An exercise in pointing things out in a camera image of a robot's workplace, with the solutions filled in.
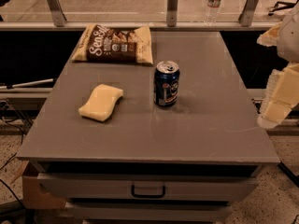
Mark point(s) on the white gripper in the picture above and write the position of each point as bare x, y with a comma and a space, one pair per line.
290, 40

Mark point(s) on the blue pepsi can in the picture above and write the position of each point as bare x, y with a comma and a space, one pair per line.
165, 85

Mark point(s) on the black office chair base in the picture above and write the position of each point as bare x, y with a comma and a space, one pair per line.
281, 5

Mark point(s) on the clear plastic water bottle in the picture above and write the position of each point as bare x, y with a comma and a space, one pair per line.
212, 11

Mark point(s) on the brown chip bag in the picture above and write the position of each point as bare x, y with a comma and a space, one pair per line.
107, 45

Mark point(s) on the yellow sponge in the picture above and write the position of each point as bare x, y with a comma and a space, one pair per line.
101, 102

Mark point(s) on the grey upper drawer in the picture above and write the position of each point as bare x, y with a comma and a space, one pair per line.
178, 188

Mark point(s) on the grey drawer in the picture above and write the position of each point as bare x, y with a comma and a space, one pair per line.
149, 212
178, 188

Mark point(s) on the silver rod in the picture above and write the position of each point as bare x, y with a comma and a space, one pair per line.
27, 84

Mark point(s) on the grey lower drawer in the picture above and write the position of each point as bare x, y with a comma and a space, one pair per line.
149, 212

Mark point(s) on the cardboard box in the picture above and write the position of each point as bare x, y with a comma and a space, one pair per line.
34, 195

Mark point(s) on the black drawer handle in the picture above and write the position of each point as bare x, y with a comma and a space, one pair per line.
148, 192

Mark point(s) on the metal railing frame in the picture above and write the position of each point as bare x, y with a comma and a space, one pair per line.
75, 15

